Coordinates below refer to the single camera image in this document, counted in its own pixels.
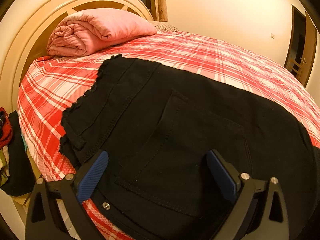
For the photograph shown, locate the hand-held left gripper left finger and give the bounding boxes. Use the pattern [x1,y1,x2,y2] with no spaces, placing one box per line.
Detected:
[25,150,110,240]

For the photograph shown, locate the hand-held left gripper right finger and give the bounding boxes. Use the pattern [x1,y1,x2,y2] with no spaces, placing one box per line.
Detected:
[205,149,292,240]

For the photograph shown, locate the black pants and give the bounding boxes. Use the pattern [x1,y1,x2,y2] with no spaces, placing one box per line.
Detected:
[59,54,320,240]

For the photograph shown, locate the pile of clothes beside bed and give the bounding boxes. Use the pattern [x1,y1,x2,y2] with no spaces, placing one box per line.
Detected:
[0,111,36,197]

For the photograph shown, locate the red patterned garment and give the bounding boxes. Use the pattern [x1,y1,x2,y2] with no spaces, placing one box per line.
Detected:
[0,107,13,148]

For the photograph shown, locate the red plaid bed sheet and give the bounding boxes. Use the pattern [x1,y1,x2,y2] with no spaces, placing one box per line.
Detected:
[17,31,320,240]

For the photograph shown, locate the pink folded quilt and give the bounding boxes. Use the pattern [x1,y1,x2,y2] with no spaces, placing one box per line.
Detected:
[47,9,157,57]

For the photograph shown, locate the brown wooden door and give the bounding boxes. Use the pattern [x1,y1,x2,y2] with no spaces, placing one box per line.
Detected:
[284,4,318,87]

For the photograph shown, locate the beige fringed cloth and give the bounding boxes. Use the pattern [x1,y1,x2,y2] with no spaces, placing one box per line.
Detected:
[152,21,179,32]

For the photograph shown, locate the cream wooden headboard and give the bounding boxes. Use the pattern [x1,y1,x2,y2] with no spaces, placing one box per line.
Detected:
[0,0,154,113]

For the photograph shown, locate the beige patterned curtain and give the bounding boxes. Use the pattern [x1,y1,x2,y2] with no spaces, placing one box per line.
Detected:
[150,0,169,22]

